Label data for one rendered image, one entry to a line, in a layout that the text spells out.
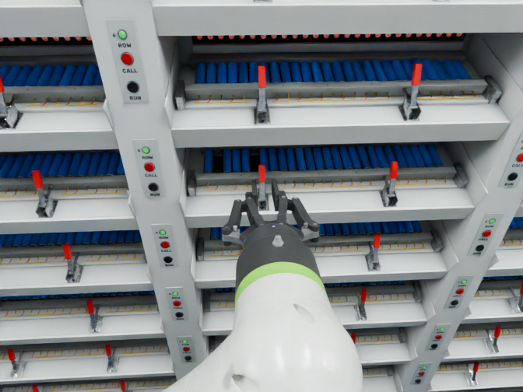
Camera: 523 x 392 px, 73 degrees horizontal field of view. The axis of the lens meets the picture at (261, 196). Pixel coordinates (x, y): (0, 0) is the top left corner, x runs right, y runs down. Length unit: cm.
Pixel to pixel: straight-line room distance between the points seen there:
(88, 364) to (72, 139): 75
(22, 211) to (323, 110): 63
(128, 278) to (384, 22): 73
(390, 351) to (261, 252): 91
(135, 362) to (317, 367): 98
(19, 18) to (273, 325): 56
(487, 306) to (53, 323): 117
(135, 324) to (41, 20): 73
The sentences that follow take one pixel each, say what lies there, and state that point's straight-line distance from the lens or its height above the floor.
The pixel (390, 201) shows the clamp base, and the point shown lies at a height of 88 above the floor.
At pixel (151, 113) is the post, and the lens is 64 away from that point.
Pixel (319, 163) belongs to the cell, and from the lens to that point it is 79.
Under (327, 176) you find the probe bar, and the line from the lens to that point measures 77.
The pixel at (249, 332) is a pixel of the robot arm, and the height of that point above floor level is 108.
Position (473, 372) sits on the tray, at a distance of 148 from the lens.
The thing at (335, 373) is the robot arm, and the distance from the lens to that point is 27.
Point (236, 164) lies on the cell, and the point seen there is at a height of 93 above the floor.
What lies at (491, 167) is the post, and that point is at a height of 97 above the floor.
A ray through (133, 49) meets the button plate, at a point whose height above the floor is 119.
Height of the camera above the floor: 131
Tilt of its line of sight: 34 degrees down
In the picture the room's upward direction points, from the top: straight up
